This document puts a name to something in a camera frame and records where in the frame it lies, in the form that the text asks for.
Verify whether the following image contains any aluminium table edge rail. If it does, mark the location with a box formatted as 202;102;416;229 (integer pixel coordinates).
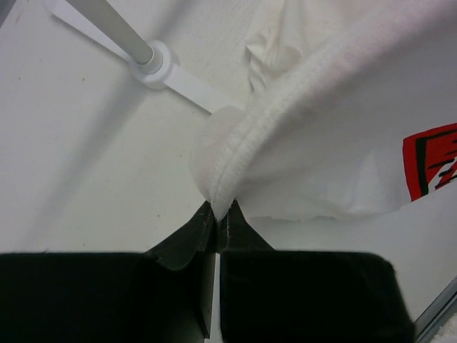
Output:
415;278;456;342

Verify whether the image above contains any white clothes rack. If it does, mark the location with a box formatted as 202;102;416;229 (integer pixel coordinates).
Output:
44;1;243;114

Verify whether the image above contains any white t shirt red print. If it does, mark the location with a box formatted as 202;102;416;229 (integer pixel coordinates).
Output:
191;1;456;220

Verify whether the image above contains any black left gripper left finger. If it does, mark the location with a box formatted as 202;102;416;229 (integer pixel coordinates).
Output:
1;204;216;342

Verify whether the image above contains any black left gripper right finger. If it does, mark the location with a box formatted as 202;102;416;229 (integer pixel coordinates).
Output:
219;203;415;342

